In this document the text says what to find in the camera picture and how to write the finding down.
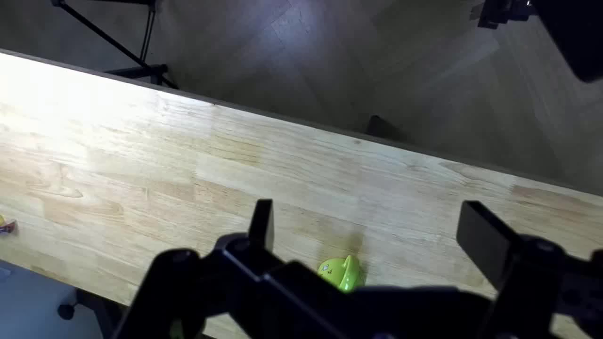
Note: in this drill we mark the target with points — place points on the black clamp mount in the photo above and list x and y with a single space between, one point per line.
499 11

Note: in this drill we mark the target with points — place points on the green mug with cartoon print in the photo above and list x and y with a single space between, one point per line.
341 273

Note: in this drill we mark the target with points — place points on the gray office chair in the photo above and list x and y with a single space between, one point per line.
81 305

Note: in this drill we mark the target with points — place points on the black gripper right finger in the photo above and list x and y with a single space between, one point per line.
482 241

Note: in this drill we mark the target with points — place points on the black camera tripod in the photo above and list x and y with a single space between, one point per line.
128 56

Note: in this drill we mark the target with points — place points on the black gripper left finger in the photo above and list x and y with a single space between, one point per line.
260 226

